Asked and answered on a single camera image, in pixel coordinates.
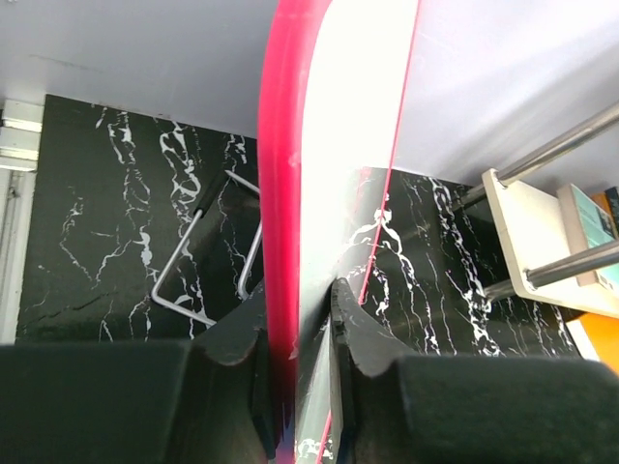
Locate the orange folder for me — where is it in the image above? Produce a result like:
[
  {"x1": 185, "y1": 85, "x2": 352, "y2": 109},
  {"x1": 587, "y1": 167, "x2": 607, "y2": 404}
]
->
[{"x1": 566, "y1": 312, "x2": 619, "y2": 374}]

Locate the white two-tier shelf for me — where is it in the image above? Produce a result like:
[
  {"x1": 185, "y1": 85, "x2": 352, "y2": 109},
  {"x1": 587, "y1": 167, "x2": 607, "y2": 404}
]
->
[{"x1": 458, "y1": 103, "x2": 618, "y2": 318}]

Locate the teal paperback book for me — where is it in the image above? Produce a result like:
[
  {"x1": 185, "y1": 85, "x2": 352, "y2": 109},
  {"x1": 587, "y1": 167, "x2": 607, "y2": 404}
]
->
[{"x1": 557, "y1": 184, "x2": 618, "y2": 295}]

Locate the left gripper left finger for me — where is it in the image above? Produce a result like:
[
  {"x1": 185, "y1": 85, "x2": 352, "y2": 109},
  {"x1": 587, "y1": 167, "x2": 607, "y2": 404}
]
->
[{"x1": 196, "y1": 282, "x2": 276, "y2": 454}]

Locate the pink framed whiteboard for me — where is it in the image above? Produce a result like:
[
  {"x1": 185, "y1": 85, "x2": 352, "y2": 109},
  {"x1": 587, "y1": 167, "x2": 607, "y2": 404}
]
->
[{"x1": 257, "y1": 1, "x2": 420, "y2": 463}]

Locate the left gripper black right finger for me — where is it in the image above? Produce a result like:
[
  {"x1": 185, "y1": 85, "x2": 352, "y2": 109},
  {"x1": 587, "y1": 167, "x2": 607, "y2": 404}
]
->
[{"x1": 330, "y1": 278, "x2": 411, "y2": 463}]

